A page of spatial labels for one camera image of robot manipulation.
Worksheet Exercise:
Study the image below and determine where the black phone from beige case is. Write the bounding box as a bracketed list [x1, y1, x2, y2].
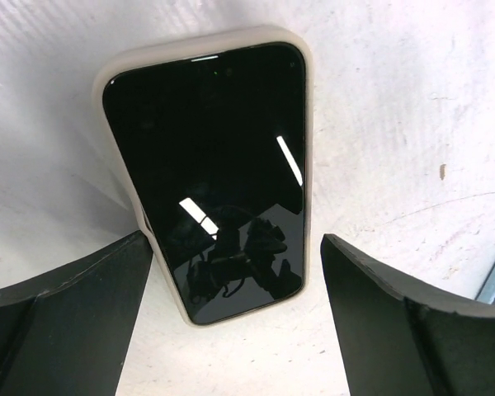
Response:
[102, 42, 307, 325]

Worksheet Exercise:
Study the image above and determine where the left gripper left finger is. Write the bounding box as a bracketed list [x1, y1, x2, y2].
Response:
[0, 231, 153, 395]

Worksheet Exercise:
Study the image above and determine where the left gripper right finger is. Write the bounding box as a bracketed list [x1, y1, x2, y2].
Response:
[321, 234, 495, 395]

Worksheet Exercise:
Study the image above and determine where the beige phone case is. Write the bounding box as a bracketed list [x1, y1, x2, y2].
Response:
[92, 25, 317, 327]

